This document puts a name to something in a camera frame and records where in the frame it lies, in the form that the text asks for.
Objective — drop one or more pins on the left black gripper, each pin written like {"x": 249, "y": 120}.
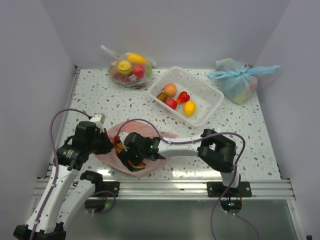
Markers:
{"x": 107, "y": 145}

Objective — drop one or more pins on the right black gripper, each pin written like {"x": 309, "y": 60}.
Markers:
{"x": 124, "y": 156}

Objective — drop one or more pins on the pink plastic bag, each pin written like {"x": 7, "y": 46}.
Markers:
{"x": 147, "y": 165}

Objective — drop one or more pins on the watermelon slice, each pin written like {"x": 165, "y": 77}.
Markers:
{"x": 136, "y": 167}

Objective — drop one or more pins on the yellow mango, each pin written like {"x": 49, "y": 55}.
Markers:
{"x": 189, "y": 108}

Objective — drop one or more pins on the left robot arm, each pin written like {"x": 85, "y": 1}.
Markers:
{"x": 67, "y": 188}

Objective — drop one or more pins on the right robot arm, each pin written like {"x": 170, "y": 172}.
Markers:
{"x": 216, "y": 150}

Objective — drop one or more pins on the clear plastic bag of fruit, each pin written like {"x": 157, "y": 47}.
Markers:
{"x": 130, "y": 69}

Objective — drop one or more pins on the blue plastic bag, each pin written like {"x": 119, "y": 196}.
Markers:
{"x": 237, "y": 80}

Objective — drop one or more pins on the brown kiwi in basket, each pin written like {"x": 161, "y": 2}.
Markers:
{"x": 162, "y": 97}

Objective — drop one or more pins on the red apple in basket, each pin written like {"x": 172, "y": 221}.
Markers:
{"x": 170, "y": 102}

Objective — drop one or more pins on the peach in basket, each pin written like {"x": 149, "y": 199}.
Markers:
{"x": 170, "y": 90}

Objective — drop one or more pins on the red wax apple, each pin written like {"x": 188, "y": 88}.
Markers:
{"x": 183, "y": 97}

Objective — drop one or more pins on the white plastic basket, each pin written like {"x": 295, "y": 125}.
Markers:
{"x": 206, "y": 98}

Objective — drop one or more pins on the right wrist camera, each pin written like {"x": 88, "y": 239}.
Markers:
{"x": 120, "y": 138}

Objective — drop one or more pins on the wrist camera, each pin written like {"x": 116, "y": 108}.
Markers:
{"x": 99, "y": 120}
{"x": 120, "y": 138}

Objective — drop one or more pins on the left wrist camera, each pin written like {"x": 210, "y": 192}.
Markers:
{"x": 99, "y": 120}

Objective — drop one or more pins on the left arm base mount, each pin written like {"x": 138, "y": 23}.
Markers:
{"x": 107, "y": 190}

